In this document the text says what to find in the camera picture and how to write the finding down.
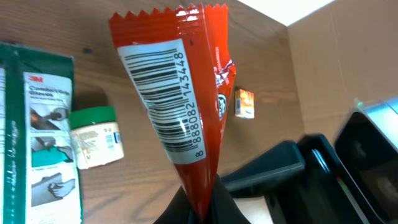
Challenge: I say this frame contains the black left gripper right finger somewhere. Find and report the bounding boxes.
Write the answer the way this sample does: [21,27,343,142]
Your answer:
[206,175,249,224]

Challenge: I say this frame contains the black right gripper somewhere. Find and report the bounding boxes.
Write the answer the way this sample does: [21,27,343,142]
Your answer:
[221,134,385,224]

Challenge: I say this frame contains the small orange box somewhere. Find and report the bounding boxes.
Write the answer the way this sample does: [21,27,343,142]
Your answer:
[234,89,254,119]

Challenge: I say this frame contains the white green packet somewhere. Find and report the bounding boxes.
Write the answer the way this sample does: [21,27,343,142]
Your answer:
[1,43,83,224]

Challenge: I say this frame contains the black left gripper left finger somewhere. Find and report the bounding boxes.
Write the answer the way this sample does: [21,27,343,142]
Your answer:
[154,187,199,224]

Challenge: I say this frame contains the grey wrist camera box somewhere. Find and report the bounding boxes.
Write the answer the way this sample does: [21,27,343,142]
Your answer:
[335,98,397,223]

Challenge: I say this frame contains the green lid spice jar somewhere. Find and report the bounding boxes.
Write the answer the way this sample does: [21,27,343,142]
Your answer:
[68,106,124,170]

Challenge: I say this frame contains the red snack packet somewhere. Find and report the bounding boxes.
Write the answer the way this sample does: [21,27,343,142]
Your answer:
[109,4,236,221]

